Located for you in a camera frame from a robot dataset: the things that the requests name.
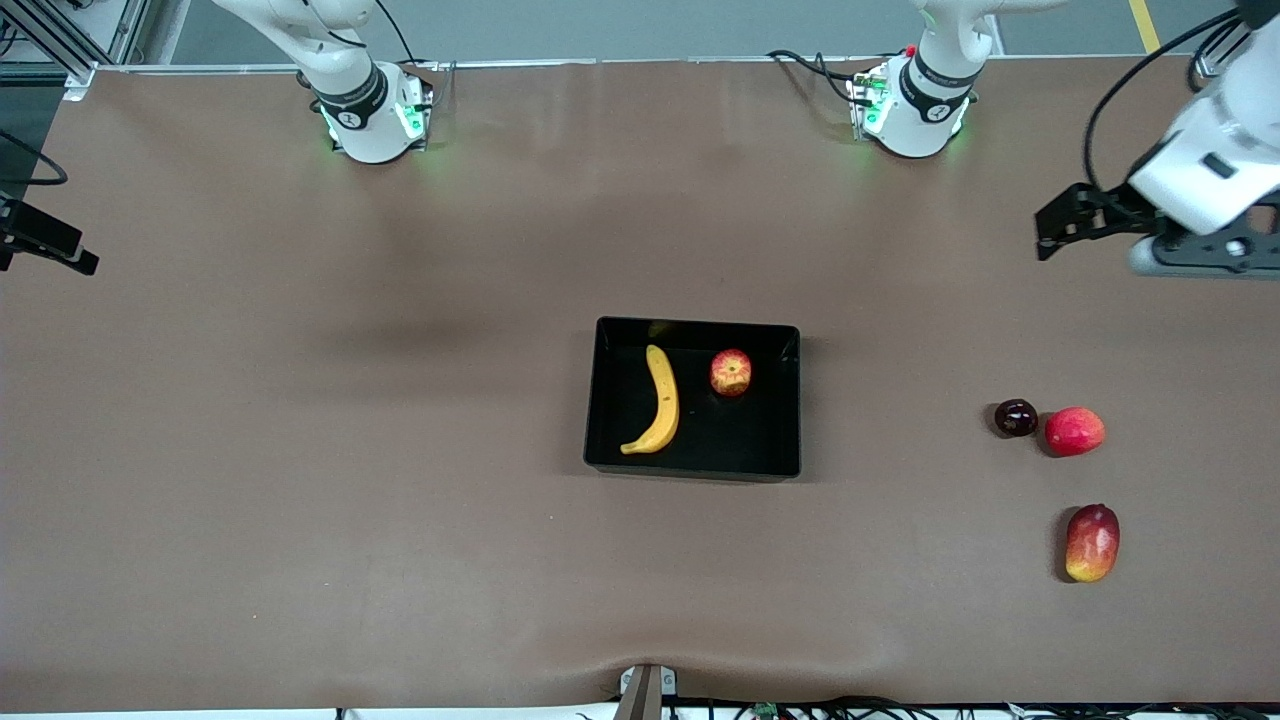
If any red yellow apple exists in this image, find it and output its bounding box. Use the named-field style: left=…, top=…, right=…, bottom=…
left=710, top=348, right=754, bottom=398

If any black rectangular plastic tray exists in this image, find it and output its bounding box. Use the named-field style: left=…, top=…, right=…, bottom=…
left=583, top=316, right=802, bottom=483

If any yellow banana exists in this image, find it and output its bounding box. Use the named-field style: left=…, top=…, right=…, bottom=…
left=620, top=345, right=680, bottom=456

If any dark purple plum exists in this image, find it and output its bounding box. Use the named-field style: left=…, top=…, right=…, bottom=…
left=994, top=398, right=1039, bottom=439

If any red peach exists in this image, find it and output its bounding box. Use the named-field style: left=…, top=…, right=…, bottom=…
left=1045, top=406, right=1107, bottom=458

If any brown table mat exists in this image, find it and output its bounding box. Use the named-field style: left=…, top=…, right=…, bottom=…
left=0, top=55, right=1280, bottom=713

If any red yellow mango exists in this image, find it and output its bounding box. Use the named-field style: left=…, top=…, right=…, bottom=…
left=1064, top=503, right=1121, bottom=584

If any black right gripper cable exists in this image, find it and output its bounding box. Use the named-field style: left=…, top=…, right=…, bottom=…
left=0, top=128, right=69, bottom=189

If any aluminium frame post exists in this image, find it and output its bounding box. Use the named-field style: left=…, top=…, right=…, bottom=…
left=0, top=0, right=153, bottom=99
left=1188, top=18, right=1251, bottom=79

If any black left base cable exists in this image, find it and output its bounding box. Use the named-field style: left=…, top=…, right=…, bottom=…
left=767, top=48, right=876, bottom=105

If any black base cable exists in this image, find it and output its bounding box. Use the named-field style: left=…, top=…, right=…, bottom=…
left=296, top=0, right=433, bottom=96
left=767, top=48, right=876, bottom=105

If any black right base cable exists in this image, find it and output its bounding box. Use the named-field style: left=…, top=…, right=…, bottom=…
left=296, top=0, right=433, bottom=96

